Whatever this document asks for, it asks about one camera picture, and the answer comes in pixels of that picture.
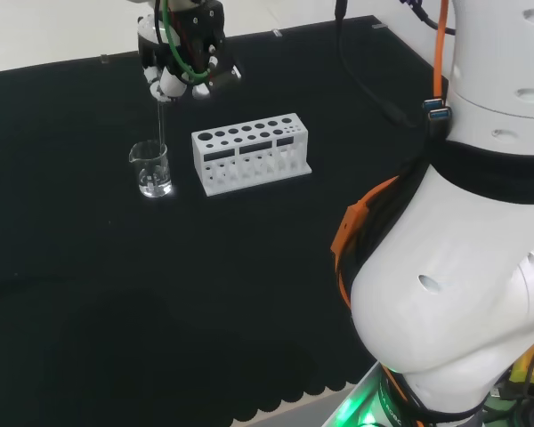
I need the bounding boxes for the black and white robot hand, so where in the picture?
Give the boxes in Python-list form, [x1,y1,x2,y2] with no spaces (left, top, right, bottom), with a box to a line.
[135,0,244,103]

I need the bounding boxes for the clear glass rod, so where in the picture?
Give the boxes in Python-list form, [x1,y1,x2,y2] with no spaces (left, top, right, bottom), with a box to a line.
[157,99,167,150]

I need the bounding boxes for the white test tube rack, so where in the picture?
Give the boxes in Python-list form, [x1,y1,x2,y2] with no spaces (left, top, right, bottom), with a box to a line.
[190,111,313,197]

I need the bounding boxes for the clear glass beaker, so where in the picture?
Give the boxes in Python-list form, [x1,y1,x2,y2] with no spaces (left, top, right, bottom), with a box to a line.
[128,140,175,199]

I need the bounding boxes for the black bench cloth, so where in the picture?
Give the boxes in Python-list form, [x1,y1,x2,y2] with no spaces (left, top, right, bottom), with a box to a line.
[0,14,449,427]

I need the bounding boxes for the green cable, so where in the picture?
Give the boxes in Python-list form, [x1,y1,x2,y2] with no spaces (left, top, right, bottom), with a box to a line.
[154,0,212,86]

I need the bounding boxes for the black cable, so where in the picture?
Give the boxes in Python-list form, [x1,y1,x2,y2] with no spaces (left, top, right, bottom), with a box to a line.
[334,0,421,129]

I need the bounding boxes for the orange cable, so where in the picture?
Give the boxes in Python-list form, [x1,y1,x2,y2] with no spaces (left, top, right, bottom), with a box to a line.
[330,0,451,312]

